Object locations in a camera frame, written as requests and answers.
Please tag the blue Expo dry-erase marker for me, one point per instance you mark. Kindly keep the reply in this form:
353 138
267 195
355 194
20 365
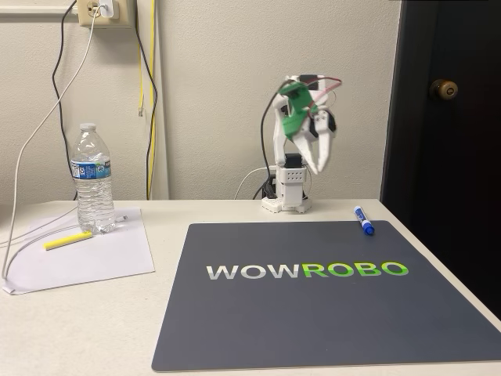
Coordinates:
364 221

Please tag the brass door knob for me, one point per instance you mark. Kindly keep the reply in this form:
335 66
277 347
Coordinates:
444 90

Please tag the dark door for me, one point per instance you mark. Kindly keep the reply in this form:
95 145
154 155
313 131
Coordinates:
450 176

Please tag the dark grey WOWROBO mat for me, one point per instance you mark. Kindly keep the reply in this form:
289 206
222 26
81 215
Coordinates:
313 313

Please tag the clear plastic water bottle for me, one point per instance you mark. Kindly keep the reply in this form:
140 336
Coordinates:
93 184

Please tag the white paper sheet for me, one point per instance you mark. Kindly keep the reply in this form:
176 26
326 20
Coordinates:
98 262

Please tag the white USB charger plug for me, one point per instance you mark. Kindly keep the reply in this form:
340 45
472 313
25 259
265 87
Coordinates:
109 9

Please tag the yellow highlighter pen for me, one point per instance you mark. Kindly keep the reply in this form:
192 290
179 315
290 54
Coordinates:
68 239

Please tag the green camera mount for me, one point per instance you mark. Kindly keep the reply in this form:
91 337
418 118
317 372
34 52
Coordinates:
295 105

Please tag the beige wall outlet plate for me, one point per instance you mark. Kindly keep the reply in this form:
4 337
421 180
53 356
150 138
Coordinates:
88 19

